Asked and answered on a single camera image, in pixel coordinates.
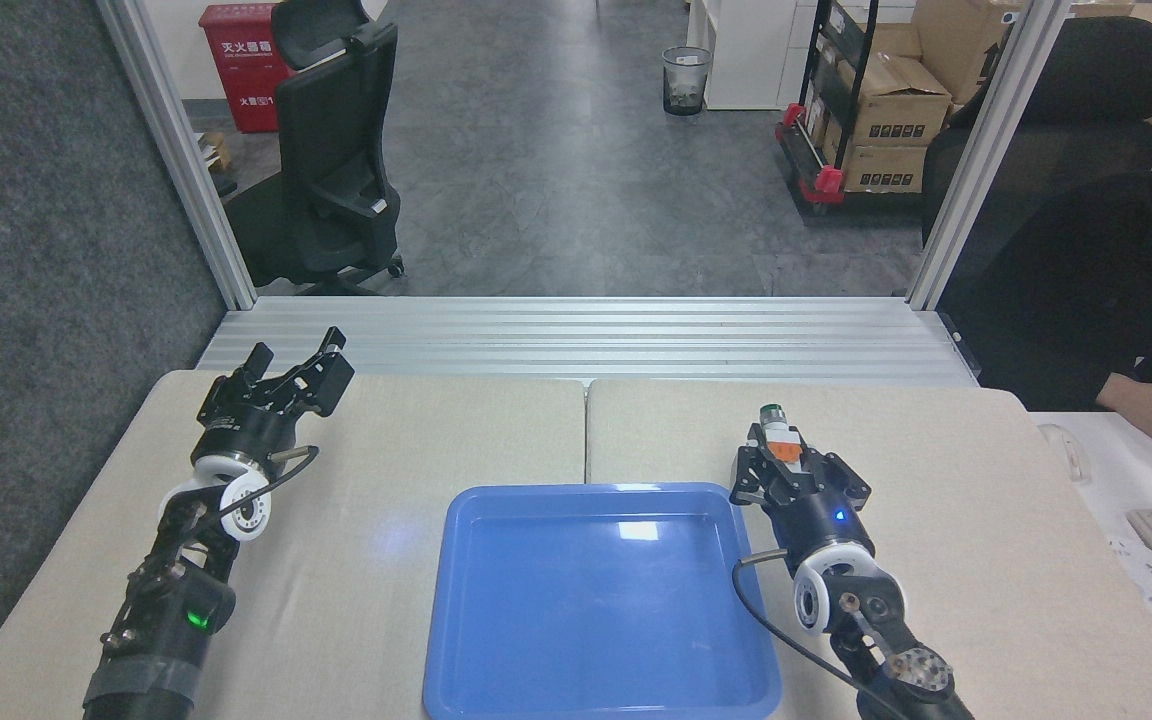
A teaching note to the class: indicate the person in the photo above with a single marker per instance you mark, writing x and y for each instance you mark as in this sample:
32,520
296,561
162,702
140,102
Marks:
1086,280

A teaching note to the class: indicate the large open cardboard box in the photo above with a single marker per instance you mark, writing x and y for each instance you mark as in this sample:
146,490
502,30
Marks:
896,100

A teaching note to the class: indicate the tall cardboard box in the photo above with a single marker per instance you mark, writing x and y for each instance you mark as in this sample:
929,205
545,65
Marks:
961,45

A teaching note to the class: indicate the silver aluminium post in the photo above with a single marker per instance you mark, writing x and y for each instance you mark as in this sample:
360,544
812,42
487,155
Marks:
986,150
181,150

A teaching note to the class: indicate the black mesh trash bin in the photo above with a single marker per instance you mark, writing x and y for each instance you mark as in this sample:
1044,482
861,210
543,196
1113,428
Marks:
686,80

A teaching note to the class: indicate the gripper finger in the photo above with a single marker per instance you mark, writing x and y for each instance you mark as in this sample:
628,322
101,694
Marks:
331,380
836,480
226,388
761,478

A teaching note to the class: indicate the silver aluminium rail bed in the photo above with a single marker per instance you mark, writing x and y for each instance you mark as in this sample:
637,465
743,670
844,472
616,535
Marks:
586,340

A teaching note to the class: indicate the black office chair with armrests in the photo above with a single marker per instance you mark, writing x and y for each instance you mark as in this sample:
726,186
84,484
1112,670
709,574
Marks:
331,150

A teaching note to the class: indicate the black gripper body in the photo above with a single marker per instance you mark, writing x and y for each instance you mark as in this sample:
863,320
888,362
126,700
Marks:
821,525
246,432

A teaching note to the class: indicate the red fire extinguisher box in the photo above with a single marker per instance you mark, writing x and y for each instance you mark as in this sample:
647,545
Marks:
241,70

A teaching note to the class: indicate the small flat cardboard box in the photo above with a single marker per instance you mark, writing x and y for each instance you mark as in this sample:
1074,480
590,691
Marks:
886,168

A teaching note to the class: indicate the blue plastic tray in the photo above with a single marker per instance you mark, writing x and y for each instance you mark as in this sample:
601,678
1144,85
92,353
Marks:
596,610

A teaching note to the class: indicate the white cabinet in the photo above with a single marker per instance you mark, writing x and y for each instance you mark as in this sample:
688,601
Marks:
746,50

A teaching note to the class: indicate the white computer mouse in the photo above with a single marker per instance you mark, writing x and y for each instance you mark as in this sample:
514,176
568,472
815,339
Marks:
1068,452

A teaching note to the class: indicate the white power strip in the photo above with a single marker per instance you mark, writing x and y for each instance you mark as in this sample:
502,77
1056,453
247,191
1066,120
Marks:
1151,580

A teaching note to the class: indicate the black red trolley cart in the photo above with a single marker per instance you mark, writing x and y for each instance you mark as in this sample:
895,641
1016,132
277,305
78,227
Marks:
816,170

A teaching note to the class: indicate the white orange switch part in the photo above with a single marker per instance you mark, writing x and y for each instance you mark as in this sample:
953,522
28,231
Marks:
779,435

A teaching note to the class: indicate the black high-back office chair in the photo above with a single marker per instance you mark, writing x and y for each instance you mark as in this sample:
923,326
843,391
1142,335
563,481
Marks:
1086,90

